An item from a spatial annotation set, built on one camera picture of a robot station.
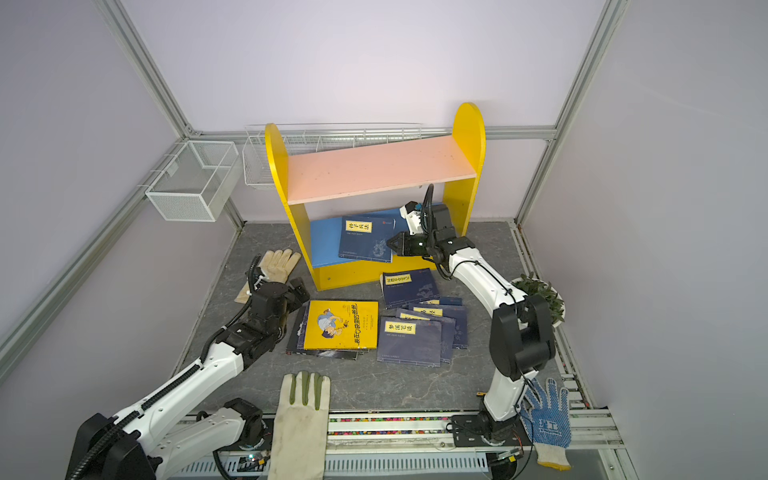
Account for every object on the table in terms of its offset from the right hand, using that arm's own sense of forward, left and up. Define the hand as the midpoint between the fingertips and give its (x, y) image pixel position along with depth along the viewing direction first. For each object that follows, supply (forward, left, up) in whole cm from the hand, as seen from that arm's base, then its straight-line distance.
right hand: (388, 244), depth 85 cm
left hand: (-12, +27, -5) cm, 30 cm away
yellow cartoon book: (-17, +14, -16) cm, 27 cm away
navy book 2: (-19, -21, -21) cm, 35 cm away
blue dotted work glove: (-42, -41, -23) cm, 63 cm away
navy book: (-17, -18, -19) cm, 31 cm away
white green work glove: (-44, +22, -21) cm, 53 cm away
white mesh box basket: (+22, +63, +6) cm, 67 cm away
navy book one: (-2, -6, -20) cm, 21 cm away
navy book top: (+4, +7, -1) cm, 7 cm away
